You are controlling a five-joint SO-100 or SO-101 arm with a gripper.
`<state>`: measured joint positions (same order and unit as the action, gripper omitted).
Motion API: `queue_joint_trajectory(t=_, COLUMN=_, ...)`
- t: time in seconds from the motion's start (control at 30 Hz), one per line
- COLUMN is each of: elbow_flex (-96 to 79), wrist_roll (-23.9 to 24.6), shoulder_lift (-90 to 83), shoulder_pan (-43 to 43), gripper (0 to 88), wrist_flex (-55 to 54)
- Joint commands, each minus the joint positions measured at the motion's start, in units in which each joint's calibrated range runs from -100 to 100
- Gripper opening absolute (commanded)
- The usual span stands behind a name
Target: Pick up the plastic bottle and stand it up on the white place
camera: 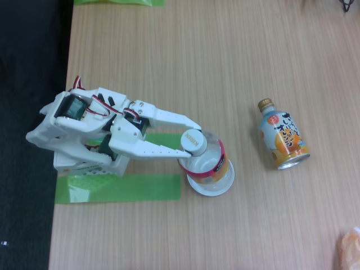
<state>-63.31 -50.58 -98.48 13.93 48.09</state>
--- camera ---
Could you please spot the clear plastic bottle pink label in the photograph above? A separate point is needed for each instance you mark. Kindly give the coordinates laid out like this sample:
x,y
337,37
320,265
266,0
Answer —
x,y
194,142

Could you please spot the orange juice bottle can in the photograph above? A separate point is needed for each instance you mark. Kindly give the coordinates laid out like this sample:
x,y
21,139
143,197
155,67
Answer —
x,y
284,137

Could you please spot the green plastic bag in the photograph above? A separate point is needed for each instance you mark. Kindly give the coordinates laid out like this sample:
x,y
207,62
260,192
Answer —
x,y
118,2

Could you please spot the green tape strip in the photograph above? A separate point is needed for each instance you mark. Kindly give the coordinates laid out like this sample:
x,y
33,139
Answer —
x,y
126,188
166,140

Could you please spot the small white round plate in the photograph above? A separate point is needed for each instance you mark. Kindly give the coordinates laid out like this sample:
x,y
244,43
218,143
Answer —
x,y
211,194

